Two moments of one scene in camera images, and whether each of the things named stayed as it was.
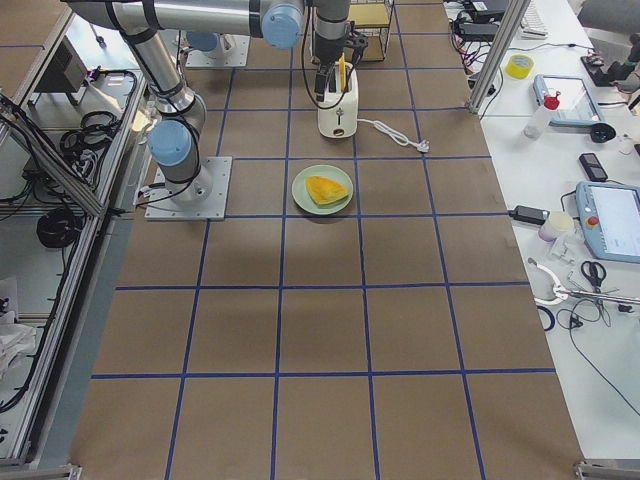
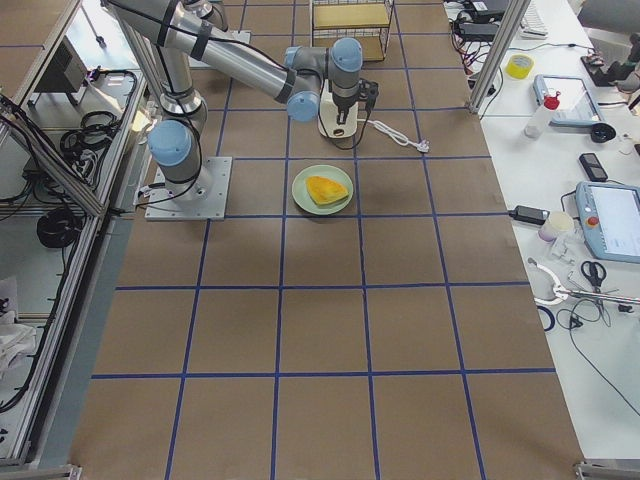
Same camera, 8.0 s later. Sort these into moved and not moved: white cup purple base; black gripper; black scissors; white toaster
Moved: black gripper
Not moved: white cup purple base; black scissors; white toaster
